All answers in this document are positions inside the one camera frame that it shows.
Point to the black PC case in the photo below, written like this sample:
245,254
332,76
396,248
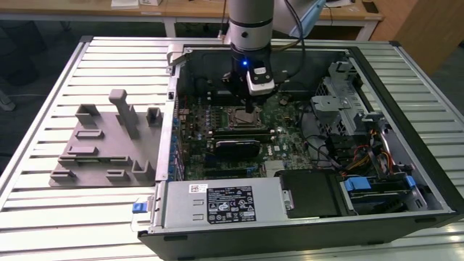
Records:
253,244

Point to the silver chipset heat sink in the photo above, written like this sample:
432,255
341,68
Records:
276,168

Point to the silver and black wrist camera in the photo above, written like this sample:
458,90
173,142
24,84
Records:
260,83

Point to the black phone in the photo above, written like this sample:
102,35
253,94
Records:
370,6

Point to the blue case latch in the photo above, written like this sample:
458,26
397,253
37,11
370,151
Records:
137,208

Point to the blue disk carrier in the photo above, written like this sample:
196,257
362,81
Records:
356,184

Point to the grey parts rack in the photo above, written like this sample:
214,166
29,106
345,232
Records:
108,141

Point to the black graphics card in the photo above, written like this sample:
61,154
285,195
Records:
237,150

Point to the CPU socket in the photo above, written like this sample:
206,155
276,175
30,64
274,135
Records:
260,125

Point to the black plastic shroud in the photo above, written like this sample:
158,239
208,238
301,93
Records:
310,193

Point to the silver power supply unit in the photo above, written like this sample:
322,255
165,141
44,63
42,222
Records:
181,206

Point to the wooden cabinet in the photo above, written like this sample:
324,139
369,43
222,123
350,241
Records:
416,27

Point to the metal drive cage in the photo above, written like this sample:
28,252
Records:
333,103

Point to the silver case bracket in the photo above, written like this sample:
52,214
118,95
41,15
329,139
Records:
174,51

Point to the white box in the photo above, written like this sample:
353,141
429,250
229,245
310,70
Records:
149,2
124,2

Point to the blue plastic clip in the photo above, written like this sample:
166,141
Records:
409,182

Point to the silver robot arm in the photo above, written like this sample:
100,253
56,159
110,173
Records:
249,27

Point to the green motherboard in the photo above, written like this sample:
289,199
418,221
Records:
293,152

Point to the RAM slot with white latch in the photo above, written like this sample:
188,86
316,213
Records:
242,137
242,131
217,99
217,93

